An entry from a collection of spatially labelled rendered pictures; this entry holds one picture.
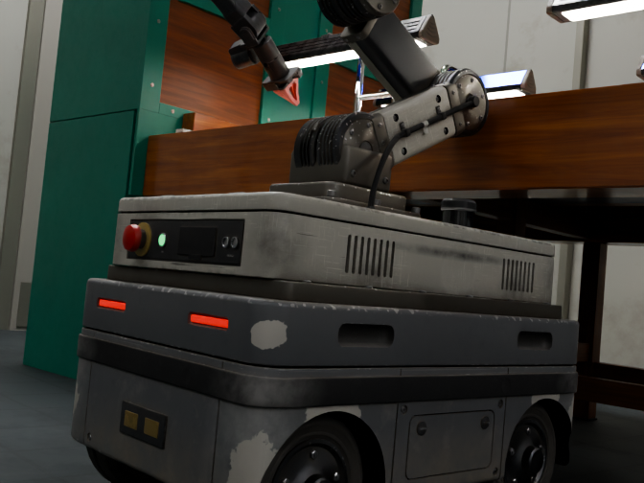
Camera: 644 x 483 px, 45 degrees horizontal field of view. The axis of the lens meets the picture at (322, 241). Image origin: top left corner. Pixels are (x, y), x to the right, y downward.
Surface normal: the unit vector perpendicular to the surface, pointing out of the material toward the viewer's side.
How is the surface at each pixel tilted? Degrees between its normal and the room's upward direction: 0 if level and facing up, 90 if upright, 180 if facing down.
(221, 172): 90
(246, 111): 90
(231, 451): 90
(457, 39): 90
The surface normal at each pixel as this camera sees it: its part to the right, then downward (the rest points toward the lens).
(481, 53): -0.73, -0.11
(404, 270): 0.68, 0.02
